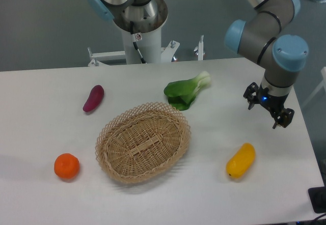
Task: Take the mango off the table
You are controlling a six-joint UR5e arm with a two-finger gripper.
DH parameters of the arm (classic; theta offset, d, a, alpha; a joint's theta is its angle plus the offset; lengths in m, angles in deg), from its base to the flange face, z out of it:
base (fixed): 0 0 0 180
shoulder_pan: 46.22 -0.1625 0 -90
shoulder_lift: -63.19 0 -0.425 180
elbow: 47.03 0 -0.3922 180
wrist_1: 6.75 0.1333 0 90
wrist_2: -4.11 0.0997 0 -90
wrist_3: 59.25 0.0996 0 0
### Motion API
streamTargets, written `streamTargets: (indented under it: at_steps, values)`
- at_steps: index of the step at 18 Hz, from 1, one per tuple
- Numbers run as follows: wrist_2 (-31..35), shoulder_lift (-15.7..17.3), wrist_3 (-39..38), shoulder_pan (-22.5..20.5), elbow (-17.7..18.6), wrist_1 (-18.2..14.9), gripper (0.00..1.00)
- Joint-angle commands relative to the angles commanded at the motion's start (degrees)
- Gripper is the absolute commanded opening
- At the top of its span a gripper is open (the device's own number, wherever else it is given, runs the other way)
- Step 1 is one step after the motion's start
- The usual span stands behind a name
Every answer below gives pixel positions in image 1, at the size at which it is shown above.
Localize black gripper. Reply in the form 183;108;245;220
243;82;294;129

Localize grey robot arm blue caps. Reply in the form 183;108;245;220
88;0;309;127

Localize yellow mango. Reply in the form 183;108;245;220
226;143;256;179

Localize green bok choy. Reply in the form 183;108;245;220
164;71;211;111

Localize black device at table edge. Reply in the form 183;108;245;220
308;186;325;214

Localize woven wicker basket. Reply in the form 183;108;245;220
95;102;191;184

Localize purple sweet potato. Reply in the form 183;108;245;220
83;85;104;113

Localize orange tangerine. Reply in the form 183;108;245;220
53;153;80;179

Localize white frame right edge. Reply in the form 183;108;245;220
302;67;325;109

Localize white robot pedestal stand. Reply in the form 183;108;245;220
87;0;207;67

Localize black cable on pedestal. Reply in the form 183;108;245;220
129;21;148;65

